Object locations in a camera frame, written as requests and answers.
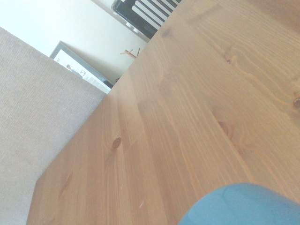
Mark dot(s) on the blue enamel mug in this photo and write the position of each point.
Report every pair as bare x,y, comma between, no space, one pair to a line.
246,206

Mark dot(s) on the small wooden peg stand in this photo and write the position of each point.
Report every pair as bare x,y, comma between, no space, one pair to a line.
131,53

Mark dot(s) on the grey framed poster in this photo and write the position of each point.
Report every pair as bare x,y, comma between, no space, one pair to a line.
77,70

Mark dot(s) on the black white striped object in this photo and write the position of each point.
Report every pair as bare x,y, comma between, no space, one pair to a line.
140,23

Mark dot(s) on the grey fabric partition panel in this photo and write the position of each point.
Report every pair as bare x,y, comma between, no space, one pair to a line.
35,105

